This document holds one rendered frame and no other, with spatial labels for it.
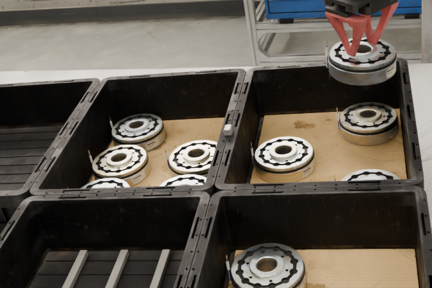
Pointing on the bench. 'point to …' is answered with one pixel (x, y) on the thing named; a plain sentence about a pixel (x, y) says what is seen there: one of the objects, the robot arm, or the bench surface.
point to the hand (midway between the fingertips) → (361, 45)
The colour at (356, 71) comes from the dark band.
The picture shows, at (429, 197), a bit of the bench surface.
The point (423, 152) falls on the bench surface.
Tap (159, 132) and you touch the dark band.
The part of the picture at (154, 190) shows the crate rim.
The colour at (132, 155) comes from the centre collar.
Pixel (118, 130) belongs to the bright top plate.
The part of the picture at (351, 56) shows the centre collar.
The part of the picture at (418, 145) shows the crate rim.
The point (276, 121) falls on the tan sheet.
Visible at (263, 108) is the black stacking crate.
